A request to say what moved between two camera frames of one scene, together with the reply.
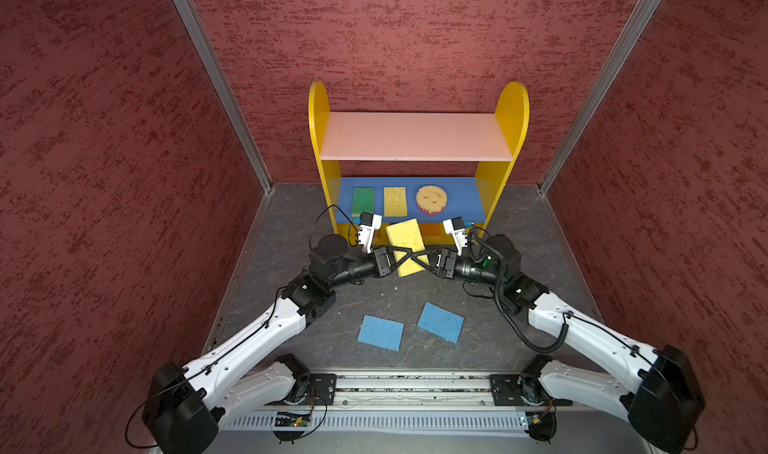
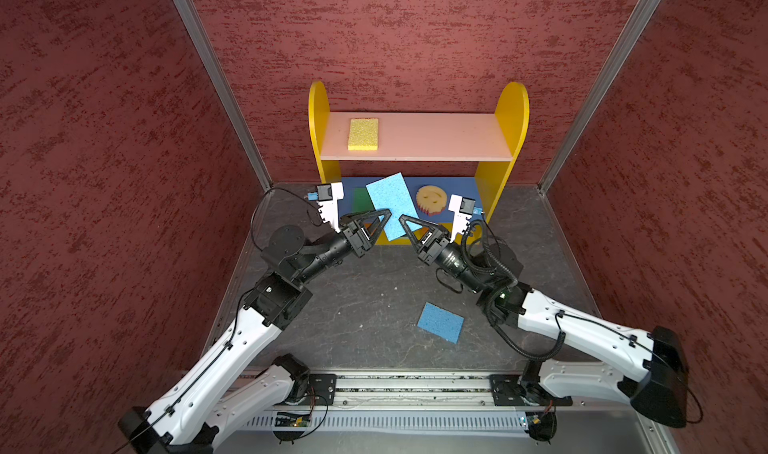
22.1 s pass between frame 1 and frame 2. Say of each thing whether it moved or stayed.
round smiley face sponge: stayed
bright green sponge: stayed
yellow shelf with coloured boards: stayed
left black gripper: moved
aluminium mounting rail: stayed
